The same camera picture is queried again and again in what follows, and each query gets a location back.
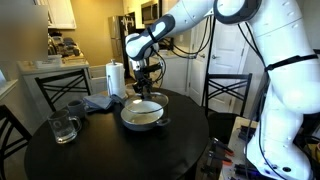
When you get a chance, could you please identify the orange handled black clamp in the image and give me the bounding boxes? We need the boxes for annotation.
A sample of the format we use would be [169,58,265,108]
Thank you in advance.
[207,150,233,168]
[209,137,235,157]

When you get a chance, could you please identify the blue folded cloth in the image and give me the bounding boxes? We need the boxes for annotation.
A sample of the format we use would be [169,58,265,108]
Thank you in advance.
[82,93,126,113]

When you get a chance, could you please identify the white counter island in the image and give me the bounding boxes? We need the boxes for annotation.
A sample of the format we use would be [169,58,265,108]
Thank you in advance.
[16,59,92,122]

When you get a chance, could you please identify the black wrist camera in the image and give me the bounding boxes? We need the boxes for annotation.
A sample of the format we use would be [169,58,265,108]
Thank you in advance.
[142,62,164,75]

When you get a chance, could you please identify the white paper towel roll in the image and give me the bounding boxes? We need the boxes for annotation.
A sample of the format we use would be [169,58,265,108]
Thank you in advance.
[105,59,130,102]

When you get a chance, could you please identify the clear glass mug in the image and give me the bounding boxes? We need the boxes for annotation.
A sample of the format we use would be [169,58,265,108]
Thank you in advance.
[47,109,83,145]

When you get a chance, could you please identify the countertop kitchen appliances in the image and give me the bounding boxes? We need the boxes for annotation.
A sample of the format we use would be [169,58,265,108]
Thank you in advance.
[46,32,82,58]

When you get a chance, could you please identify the grey pot with white interior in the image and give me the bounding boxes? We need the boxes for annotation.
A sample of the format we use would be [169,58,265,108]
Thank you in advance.
[120,99,171,132]

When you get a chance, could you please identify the grey ceramic mug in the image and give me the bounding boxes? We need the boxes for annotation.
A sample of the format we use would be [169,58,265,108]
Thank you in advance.
[66,99,90,120]

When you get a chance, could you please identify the black refrigerator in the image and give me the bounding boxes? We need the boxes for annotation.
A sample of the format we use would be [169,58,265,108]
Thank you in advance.
[107,12,146,80]

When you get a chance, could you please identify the white wall cabinet with handle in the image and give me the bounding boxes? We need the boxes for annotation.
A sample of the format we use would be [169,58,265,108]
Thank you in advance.
[47,0,77,31]

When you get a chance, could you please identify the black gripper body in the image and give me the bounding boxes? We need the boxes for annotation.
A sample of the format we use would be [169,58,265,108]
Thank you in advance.
[132,67,155,92]

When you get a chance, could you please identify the black electronics box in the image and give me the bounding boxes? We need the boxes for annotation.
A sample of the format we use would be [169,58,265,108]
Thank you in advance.
[237,124,260,143]

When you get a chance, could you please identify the black cross-back chair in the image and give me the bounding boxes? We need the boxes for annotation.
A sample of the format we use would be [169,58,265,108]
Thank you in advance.
[201,72,254,145]
[0,104,33,180]
[34,68,93,113]

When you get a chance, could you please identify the glass pot lid with knob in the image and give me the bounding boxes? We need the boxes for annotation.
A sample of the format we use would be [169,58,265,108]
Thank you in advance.
[124,92,170,115]

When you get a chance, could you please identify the light wooden side table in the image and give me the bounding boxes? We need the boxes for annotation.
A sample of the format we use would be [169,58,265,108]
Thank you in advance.
[218,116,264,180]

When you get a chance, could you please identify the steel microwave oven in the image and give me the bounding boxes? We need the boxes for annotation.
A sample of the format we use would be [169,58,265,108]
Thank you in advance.
[140,0,163,25]

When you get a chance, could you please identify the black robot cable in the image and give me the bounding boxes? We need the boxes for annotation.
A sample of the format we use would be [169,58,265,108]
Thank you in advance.
[156,16,288,180]

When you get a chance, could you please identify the white panel door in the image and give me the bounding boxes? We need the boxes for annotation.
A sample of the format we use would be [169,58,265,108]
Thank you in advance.
[185,19,264,115]

